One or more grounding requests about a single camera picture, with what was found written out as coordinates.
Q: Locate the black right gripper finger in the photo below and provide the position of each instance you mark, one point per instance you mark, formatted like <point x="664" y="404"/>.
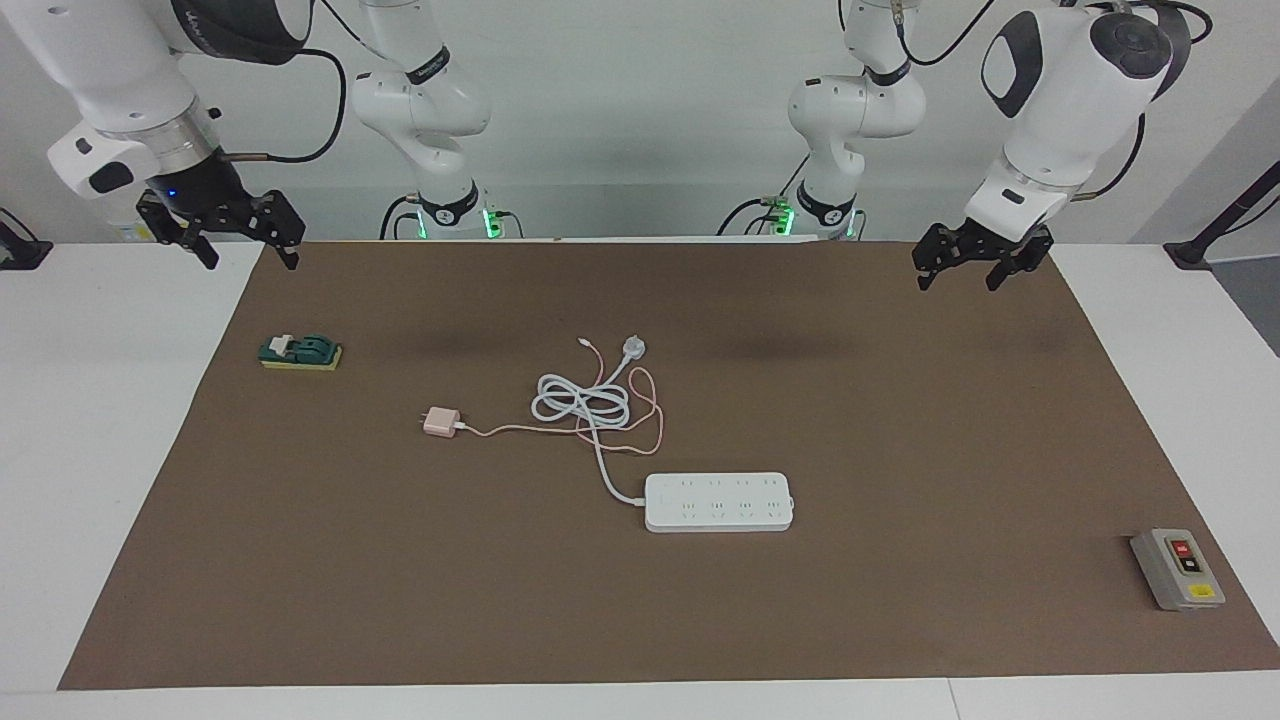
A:
<point x="280" y="218"/>
<point x="175" y="228"/>

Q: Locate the white wall socket box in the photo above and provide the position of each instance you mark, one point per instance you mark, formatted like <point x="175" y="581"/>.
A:
<point x="130" y="232"/>

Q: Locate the black clamp stand with pole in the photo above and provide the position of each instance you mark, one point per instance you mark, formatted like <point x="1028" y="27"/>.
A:
<point x="1225" y="215"/>

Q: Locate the pink charger adapter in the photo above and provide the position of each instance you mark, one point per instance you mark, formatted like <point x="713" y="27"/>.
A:
<point x="439" y="421"/>

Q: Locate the green knife switch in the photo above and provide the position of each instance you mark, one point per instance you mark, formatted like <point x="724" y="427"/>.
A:
<point x="300" y="351"/>

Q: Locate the small black clamp mount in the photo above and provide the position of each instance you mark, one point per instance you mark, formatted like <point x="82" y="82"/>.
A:
<point x="20" y="250"/>

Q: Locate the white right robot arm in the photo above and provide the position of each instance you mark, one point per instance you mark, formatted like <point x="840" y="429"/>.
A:
<point x="110" y="80"/>

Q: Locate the grey push-button switch box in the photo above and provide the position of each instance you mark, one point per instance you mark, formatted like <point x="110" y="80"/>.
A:
<point x="1177" y="568"/>

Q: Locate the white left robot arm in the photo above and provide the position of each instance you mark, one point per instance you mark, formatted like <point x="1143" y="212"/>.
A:
<point x="1060" y="100"/>

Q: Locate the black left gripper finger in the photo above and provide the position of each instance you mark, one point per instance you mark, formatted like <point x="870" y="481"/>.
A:
<point x="1015" y="265"/>
<point x="935" y="255"/>

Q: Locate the white power strip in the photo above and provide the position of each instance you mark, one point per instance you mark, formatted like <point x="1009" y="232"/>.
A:
<point x="718" y="502"/>

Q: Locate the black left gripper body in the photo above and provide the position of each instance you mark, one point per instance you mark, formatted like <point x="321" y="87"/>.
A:
<point x="1000" y="245"/>

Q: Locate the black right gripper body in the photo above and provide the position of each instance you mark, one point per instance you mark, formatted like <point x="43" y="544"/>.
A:
<point x="205" y="195"/>

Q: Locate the brown table mat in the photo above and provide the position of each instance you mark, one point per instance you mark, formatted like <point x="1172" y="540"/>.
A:
<point x="900" y="450"/>

